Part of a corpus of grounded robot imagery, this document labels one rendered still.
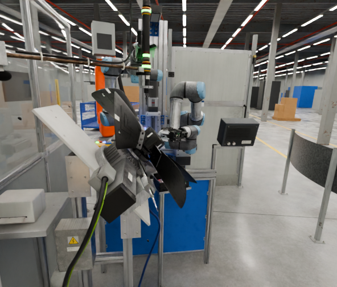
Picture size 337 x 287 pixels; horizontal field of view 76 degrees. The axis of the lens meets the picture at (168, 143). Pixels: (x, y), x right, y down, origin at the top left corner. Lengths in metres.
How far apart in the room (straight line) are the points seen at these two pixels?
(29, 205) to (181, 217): 1.11
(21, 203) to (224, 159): 2.75
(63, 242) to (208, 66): 2.62
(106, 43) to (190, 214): 4.09
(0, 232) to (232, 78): 2.89
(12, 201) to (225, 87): 2.72
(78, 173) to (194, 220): 1.11
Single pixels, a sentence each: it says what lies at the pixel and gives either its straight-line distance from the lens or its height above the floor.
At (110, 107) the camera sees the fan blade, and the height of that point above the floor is 1.36.
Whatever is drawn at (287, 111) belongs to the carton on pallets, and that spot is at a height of 0.48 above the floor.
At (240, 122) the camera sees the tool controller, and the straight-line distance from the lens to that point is 1.63.
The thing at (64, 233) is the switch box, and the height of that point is 0.82.
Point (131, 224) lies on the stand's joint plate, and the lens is 1.16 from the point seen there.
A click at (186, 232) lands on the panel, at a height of 0.31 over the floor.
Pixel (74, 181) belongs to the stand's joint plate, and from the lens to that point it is 1.08.
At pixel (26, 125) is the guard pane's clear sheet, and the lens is 1.57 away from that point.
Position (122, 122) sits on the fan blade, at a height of 1.32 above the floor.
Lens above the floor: 1.44
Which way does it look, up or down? 14 degrees down
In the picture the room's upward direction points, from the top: 1 degrees clockwise
